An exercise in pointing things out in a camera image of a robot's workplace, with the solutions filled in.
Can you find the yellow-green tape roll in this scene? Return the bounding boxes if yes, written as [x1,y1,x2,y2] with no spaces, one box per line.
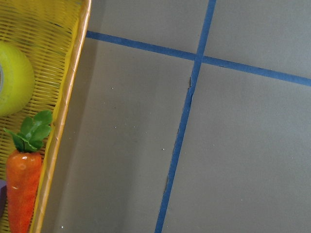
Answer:
[0,41,35,117]

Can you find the yellow woven plastic basket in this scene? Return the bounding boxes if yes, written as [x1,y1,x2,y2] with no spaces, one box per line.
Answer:
[0,0,91,233]

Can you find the orange toy carrot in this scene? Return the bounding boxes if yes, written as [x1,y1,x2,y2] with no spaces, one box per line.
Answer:
[4,110,52,233]

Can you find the purple foam block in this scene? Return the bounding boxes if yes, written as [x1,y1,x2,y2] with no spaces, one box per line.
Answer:
[0,180,7,216]

